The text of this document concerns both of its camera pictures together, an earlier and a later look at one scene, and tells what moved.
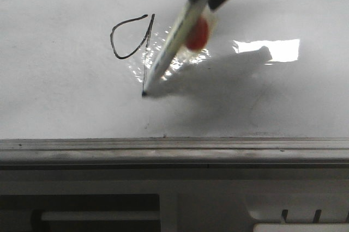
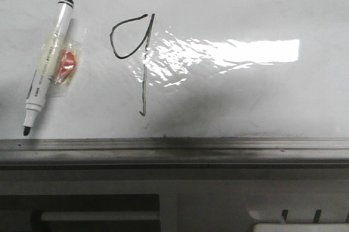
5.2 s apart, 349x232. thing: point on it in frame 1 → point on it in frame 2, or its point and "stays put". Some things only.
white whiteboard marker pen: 190,32 → 38,91
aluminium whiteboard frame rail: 175,153 stays put
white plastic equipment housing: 174,199 stays put
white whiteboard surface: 77,48 stays put
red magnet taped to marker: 197,36 → 67,62
